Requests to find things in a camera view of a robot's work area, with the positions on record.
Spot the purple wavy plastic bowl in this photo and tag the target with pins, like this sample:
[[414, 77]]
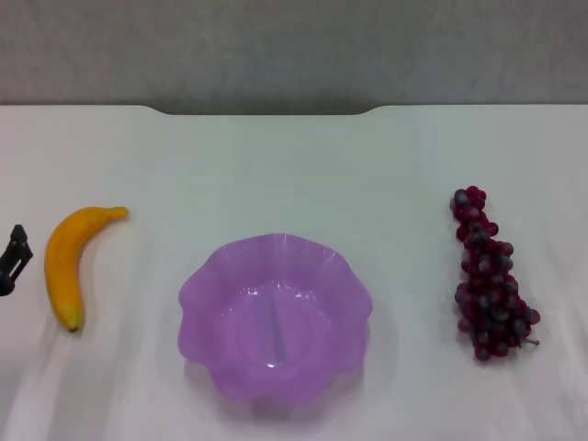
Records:
[[275, 321]]

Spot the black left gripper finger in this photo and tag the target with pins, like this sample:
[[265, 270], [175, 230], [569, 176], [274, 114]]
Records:
[[14, 257]]

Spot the dark red grape bunch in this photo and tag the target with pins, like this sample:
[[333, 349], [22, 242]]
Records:
[[489, 285]]

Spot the yellow banana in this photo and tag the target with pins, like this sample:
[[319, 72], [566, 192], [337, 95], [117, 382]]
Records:
[[59, 262]]

